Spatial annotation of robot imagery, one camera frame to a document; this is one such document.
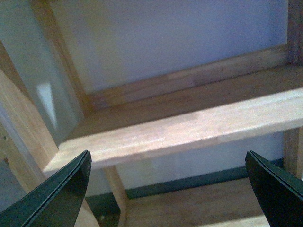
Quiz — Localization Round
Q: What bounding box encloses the wooden ladder shelf unit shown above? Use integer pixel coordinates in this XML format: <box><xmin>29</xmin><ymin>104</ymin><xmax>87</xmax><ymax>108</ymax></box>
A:
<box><xmin>30</xmin><ymin>0</ymin><xmax>303</xmax><ymax>227</ymax></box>

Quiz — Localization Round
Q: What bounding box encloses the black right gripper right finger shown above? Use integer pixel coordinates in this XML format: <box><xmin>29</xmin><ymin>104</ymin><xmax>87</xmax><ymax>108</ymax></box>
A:
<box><xmin>245</xmin><ymin>151</ymin><xmax>303</xmax><ymax>227</ymax></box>

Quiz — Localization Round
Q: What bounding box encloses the wooden leaning shelf frame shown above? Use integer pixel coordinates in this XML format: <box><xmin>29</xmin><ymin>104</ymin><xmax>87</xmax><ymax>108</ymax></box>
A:
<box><xmin>0</xmin><ymin>40</ymin><xmax>100</xmax><ymax>227</ymax></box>

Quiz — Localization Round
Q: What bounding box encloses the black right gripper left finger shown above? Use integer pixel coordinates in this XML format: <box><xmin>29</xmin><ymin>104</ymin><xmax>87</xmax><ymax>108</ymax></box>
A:
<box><xmin>0</xmin><ymin>150</ymin><xmax>91</xmax><ymax>227</ymax></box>

